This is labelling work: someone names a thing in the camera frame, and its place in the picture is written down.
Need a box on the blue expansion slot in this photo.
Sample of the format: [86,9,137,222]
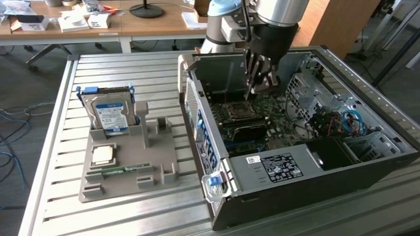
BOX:
[225,140,258,148]

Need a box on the grey parts rack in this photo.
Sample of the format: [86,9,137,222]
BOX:
[78,102,181,204]

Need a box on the silver disk bay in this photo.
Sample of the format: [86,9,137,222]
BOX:
[342,131,403,163]

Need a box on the grey floor cable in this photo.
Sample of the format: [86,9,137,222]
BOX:
[0,102,54,116]

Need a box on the black open PC case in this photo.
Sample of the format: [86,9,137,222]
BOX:
[178,45,420,232]

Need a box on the black round lamp base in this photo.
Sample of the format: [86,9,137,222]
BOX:
[127,0,165,19]

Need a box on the silver CPU chip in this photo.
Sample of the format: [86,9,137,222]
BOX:
[90,147,114,165]

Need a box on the hard disk in blue caddy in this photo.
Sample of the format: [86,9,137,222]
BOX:
[74,83,141,136]

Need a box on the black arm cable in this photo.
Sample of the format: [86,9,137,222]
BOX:
[241,0,253,42]

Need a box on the white box with black insert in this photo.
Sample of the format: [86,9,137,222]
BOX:
[14,14,49,32]

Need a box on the small white labelled box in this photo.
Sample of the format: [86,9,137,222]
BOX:
[86,13,111,29]

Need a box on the blue floor cable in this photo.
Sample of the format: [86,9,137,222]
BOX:
[0,115,30,209]

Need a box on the black disk power connector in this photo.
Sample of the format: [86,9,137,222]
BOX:
[309,112,341,138]

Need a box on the silver drive cage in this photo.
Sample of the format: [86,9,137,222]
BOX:
[285,72,329,138]

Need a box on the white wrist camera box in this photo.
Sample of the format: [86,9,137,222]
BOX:
[219,14,253,42]

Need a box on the metal CPU socket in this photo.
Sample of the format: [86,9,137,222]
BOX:
[221,102,259,121]

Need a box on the green motherboard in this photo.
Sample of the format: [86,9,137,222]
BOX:
[207,89,307,158]

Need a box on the wooden desk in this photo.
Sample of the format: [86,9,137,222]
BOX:
[0,0,250,47]

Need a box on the white paper stack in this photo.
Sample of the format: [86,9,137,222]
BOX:
[181,11,207,30]

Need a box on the white box with tape roll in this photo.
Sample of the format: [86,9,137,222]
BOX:
[57,10,90,33]

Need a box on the blue disk wire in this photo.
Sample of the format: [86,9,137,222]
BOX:
[339,110,367,137]

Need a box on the grey power supply unit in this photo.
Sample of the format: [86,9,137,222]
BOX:
[227,144,323,192]

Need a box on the wooden cabinet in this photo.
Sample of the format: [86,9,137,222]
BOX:
[291,0,382,59]

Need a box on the brown cardboard box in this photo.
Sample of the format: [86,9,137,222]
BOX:
[193,0,210,17]

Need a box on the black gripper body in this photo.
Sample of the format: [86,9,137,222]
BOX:
[247,22,299,66]

